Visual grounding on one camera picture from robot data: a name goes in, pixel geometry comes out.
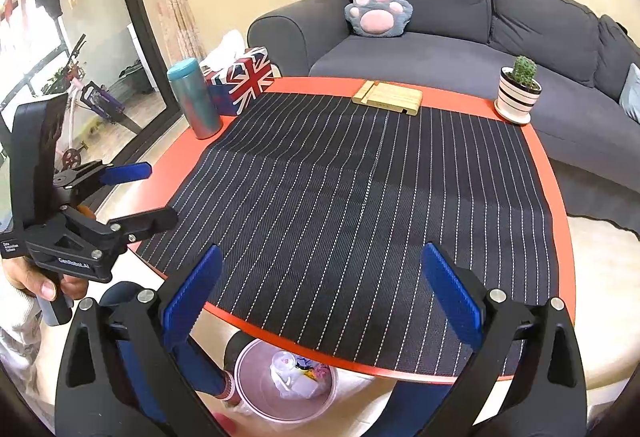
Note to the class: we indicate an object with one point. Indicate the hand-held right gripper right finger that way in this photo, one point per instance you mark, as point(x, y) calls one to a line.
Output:
point(452, 302)

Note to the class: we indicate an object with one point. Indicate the pink translucent trash bin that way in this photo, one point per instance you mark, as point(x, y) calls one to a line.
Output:
point(250, 392)

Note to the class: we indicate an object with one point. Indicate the clear round plastic container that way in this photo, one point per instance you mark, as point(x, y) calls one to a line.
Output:
point(284, 361)

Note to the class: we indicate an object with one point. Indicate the person's left hand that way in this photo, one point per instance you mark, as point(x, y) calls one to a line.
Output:
point(42, 287)

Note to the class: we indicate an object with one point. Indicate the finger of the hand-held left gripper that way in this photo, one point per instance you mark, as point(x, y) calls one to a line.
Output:
point(125, 173)
point(145, 219)

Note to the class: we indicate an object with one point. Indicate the black window frame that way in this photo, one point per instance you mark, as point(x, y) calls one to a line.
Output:
point(135, 17)

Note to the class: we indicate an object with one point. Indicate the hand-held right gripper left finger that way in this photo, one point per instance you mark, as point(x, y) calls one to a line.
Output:
point(192, 302)

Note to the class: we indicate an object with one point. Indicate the black striped table mat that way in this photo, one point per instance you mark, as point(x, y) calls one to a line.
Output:
point(350, 192)

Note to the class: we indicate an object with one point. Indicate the wooden phone stand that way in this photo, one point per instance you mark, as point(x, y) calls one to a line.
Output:
point(392, 95)

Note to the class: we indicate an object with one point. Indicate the grey pink paw cushion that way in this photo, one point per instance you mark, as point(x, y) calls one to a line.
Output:
point(377, 14)

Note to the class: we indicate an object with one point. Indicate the light blue cushion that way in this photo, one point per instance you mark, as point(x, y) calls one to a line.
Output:
point(632, 92)

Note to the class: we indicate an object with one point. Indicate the person's right leg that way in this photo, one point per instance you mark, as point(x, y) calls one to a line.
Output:
point(420, 407)

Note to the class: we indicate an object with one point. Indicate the flag print tissue box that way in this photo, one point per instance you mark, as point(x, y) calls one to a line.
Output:
point(245, 79)

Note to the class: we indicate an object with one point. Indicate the white plant saucer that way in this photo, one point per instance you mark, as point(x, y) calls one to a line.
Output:
point(515, 119)

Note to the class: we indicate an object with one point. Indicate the teal bottle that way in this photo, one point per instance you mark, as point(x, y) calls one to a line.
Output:
point(195, 102)

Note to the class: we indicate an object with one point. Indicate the white tissue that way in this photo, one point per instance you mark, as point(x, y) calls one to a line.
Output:
point(227, 48)

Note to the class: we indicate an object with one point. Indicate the white compartment tray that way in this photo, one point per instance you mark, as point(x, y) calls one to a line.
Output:
point(306, 387)

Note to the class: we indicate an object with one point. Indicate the dark rounded object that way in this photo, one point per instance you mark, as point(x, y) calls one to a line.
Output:
point(235, 349)

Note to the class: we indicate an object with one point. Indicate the cactus in striped pot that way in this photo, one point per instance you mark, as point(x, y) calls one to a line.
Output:
point(517, 94)

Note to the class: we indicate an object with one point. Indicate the pink bicycle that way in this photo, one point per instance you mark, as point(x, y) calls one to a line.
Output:
point(75, 82)

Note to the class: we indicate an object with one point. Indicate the grey sofa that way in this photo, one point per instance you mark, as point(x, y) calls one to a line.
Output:
point(425, 62)

